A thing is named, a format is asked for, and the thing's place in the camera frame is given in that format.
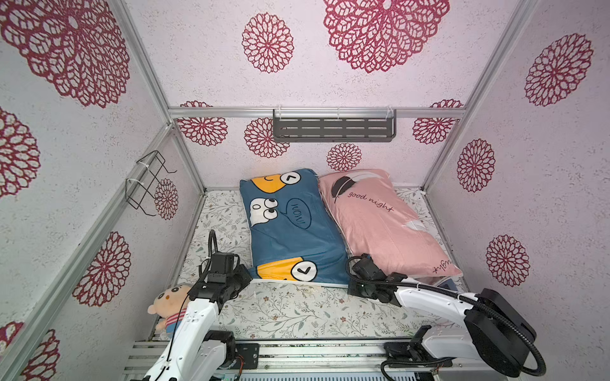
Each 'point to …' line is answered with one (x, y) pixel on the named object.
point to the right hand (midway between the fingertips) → (347, 284)
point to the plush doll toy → (171, 304)
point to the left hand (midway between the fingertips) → (250, 275)
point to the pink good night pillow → (373, 219)
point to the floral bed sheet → (270, 309)
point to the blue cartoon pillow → (292, 232)
